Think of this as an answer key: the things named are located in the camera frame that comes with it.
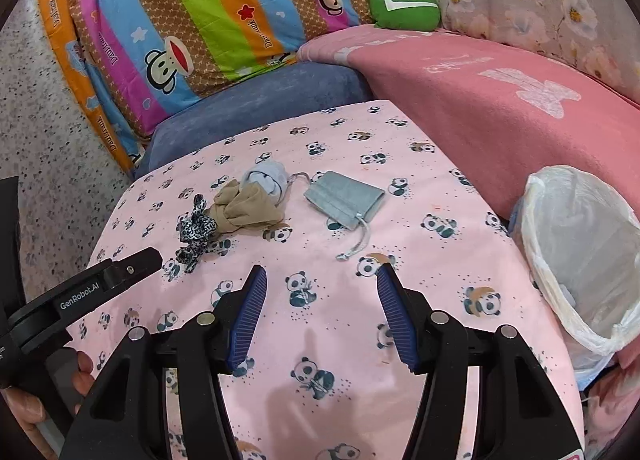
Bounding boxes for green round plush cushion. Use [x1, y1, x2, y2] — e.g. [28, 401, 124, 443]
[370, 0, 440, 31]

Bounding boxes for tan stocking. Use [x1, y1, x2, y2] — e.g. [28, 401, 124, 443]
[205, 180, 284, 234]

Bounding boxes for pink fleece blanket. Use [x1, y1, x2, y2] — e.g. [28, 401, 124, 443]
[297, 25, 639, 217]

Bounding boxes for pink panda print sheet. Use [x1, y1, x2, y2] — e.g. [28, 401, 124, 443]
[70, 101, 584, 459]

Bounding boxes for black white leopard scrunchie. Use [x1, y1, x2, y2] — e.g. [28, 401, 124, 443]
[176, 194, 218, 274]

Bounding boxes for person's left hand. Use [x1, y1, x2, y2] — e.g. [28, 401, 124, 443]
[2, 350, 94, 460]

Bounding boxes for light blue sock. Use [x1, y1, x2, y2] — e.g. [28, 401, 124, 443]
[240, 159, 291, 206]

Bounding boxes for blue velvet cushion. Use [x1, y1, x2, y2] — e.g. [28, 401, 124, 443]
[134, 62, 374, 179]

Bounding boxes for white bag lined trash bin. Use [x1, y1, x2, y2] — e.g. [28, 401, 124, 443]
[509, 165, 639, 388]

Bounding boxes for colourful monkey print pillow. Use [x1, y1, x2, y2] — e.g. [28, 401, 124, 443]
[38, 0, 371, 172]

